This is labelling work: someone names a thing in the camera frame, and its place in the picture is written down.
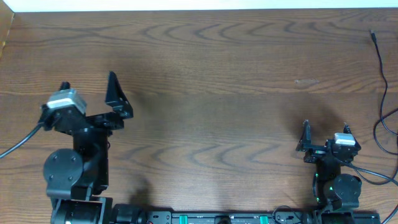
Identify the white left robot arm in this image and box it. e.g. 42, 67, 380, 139
38, 72, 134, 223

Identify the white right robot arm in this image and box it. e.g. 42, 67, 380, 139
295, 119, 362, 223

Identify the black right camera cable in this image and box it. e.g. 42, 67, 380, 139
338, 157, 398, 224

